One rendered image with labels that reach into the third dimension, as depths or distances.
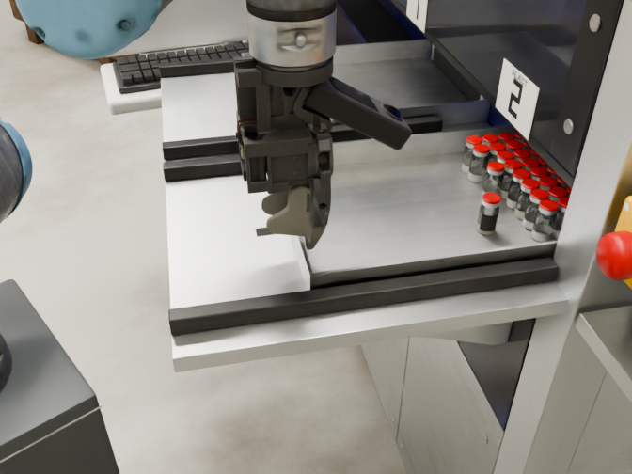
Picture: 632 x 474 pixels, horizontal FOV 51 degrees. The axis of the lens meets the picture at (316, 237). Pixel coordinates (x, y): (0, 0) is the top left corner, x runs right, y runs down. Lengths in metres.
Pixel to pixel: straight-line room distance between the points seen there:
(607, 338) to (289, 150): 0.35
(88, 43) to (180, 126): 0.59
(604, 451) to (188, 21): 1.13
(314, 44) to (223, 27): 0.97
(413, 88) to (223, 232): 0.48
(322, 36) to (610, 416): 0.58
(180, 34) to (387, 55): 0.50
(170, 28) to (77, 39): 1.08
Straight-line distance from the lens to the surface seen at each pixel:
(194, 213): 0.81
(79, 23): 0.43
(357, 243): 0.74
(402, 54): 1.23
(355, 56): 1.20
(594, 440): 0.92
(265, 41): 0.56
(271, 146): 0.59
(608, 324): 0.71
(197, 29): 1.52
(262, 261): 0.72
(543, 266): 0.72
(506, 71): 0.79
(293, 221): 0.65
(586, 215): 0.67
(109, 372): 1.86
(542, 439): 0.87
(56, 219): 2.48
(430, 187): 0.85
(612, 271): 0.59
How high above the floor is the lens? 1.33
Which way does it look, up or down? 37 degrees down
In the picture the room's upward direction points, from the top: straight up
